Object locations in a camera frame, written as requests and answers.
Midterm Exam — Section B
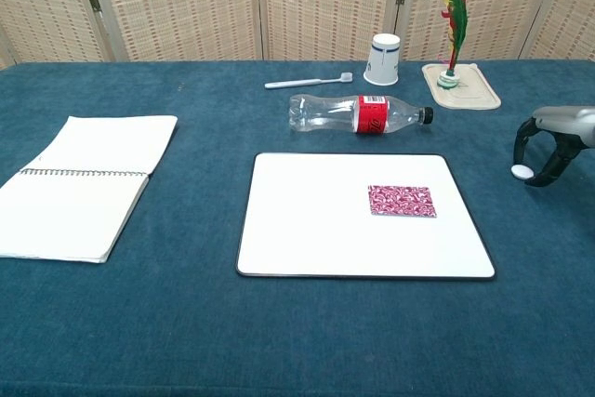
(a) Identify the right black and grey robot hand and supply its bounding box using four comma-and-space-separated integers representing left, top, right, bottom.
512, 105, 595, 190

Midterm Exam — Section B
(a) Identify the pink patterned card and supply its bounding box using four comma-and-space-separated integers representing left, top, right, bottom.
367, 184, 439, 219

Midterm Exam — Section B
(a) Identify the white rectangular board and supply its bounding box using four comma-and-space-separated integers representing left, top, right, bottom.
235, 152, 496, 281

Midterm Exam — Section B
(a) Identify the beige plastic tray lid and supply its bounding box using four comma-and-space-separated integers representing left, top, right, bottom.
421, 62, 502, 112

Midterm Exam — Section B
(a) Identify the colourful feather shuttlecock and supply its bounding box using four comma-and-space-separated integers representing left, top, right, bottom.
436, 0, 469, 90

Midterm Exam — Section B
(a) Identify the upturned white paper cup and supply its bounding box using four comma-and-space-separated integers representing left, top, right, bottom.
363, 33, 402, 87

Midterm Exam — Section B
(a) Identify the clear plastic bottle red label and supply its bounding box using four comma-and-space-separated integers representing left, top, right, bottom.
288, 93, 435, 135

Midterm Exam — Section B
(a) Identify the white toothbrush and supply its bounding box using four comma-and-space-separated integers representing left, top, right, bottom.
264, 72, 354, 90

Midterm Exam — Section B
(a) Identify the woven bamboo folding screen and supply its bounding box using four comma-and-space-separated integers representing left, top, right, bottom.
0, 0, 595, 71

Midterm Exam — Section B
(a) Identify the blue tablecloth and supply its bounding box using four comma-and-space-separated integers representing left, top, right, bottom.
0, 59, 595, 397

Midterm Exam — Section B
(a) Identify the open spiral-bound white notebook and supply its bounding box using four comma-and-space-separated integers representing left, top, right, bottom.
0, 114, 179, 264

